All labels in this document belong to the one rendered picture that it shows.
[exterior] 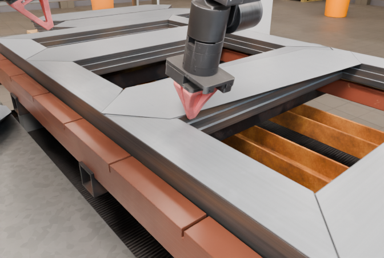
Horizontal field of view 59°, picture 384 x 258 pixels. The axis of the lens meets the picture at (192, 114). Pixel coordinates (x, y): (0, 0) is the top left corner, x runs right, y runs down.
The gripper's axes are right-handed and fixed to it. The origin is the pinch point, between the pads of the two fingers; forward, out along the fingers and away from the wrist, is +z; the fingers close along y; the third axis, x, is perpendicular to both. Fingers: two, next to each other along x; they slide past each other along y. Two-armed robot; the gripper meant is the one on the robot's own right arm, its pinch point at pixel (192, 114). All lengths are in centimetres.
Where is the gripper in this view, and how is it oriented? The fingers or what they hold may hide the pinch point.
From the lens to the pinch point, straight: 60.0
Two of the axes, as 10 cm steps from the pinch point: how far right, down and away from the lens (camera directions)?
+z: -1.4, 8.1, 5.7
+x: -7.7, 2.8, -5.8
